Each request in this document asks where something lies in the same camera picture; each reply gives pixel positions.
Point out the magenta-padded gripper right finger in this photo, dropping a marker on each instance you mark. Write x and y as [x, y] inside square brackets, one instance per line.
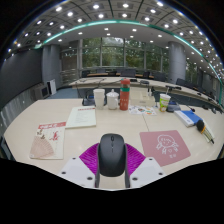
[148, 171]

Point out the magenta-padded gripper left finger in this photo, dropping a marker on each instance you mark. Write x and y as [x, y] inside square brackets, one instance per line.
[76, 171]

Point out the black computer mouse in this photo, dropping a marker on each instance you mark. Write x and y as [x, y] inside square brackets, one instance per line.
[112, 155]

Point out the pink mouse pad with drawing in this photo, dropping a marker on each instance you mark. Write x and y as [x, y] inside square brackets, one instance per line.
[165, 146]

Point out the red and white fan booklet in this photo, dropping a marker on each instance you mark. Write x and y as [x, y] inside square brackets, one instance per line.
[48, 141]

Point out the white paper booklet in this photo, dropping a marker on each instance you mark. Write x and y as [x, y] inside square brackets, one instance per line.
[81, 116]

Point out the colourful sticker sheet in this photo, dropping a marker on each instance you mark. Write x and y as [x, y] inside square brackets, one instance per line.
[141, 110]

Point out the blue and white book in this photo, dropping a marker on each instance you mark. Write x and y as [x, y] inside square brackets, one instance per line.
[188, 118]

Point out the black microphone with yellow band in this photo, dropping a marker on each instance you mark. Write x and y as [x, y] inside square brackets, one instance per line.
[200, 126]

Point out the paper drink cup with straw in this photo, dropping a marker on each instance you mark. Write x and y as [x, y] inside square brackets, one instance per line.
[164, 103]

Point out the beige cardboard box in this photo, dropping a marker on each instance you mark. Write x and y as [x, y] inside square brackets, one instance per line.
[141, 99]

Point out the white paper cup stack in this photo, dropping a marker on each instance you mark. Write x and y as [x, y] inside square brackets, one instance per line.
[99, 99]

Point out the red bottle with green band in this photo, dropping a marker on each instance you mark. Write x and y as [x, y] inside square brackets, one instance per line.
[124, 96]

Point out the white lidded mug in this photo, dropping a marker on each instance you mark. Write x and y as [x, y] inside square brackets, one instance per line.
[112, 101]

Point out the white leaning board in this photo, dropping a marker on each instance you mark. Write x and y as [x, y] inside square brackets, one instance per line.
[52, 87]

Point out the dark office chairs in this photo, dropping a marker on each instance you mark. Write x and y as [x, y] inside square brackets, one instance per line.
[128, 72]

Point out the ceiling lights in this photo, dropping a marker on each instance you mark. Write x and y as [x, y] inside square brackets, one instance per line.
[96, 6]

